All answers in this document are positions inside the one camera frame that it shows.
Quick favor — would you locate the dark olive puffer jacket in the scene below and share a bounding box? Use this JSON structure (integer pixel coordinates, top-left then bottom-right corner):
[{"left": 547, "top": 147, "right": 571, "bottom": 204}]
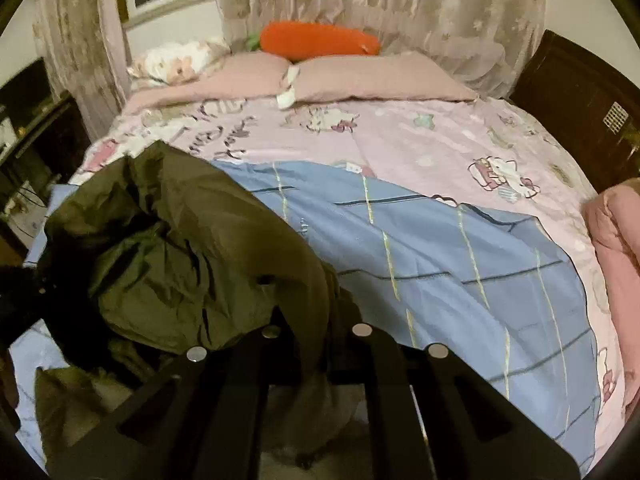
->
[{"left": 37, "top": 142, "right": 363, "bottom": 460}]

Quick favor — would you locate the blue plaid bed sheet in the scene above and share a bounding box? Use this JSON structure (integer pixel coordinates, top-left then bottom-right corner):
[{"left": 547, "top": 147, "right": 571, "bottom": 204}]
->
[{"left": 8, "top": 159, "right": 601, "bottom": 478}]

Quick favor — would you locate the pink cartoon bed sheet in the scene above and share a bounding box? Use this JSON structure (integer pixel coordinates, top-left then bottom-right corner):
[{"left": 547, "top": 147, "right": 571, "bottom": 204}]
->
[{"left": 72, "top": 99, "right": 626, "bottom": 429}]

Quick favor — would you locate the folded pink quilt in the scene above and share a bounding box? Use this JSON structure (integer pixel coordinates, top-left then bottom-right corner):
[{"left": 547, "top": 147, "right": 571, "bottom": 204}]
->
[{"left": 582, "top": 178, "right": 640, "bottom": 415}]

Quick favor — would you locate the black computer desk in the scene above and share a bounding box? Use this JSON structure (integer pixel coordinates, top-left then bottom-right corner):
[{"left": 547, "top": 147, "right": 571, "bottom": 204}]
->
[{"left": 1, "top": 91, "right": 90, "bottom": 208}]

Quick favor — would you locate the right pink pillow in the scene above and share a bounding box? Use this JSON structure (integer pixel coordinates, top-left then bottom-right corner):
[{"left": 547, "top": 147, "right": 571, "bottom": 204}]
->
[{"left": 277, "top": 52, "right": 477, "bottom": 110}]

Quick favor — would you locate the pink pillow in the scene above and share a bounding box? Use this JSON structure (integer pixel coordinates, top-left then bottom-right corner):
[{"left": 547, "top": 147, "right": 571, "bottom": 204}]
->
[
  {"left": 122, "top": 51, "right": 291, "bottom": 115},
  {"left": 277, "top": 52, "right": 477, "bottom": 110}
]

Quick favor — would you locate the dark wooden headboard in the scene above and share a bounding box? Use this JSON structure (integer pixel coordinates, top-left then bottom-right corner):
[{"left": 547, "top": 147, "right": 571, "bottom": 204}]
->
[{"left": 509, "top": 30, "right": 639, "bottom": 192}]

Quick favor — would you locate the left pink pillow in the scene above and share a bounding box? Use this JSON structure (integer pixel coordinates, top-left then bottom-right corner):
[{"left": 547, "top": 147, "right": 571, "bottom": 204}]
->
[{"left": 122, "top": 51, "right": 291, "bottom": 115}]

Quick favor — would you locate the black monitor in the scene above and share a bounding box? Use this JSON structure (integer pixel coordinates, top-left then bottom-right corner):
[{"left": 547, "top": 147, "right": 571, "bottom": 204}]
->
[{"left": 0, "top": 58, "right": 53, "bottom": 129}]

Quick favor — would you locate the orange carrot plush pillow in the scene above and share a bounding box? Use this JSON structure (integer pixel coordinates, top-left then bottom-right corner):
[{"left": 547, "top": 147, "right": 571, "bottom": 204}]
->
[{"left": 245, "top": 21, "right": 381, "bottom": 63}]

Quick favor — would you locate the right lace curtain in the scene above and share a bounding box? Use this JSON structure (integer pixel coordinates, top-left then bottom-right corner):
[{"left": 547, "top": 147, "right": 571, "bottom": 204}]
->
[{"left": 216, "top": 0, "right": 546, "bottom": 98}]

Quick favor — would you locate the lace curtain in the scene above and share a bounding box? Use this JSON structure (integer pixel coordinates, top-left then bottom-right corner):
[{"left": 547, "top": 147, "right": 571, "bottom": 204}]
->
[
  {"left": 34, "top": 0, "right": 129, "bottom": 141},
  {"left": 216, "top": 0, "right": 546, "bottom": 98}
]

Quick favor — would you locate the left lace curtain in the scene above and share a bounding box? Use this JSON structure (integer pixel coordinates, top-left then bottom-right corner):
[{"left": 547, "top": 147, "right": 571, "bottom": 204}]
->
[{"left": 34, "top": 0, "right": 129, "bottom": 141}]

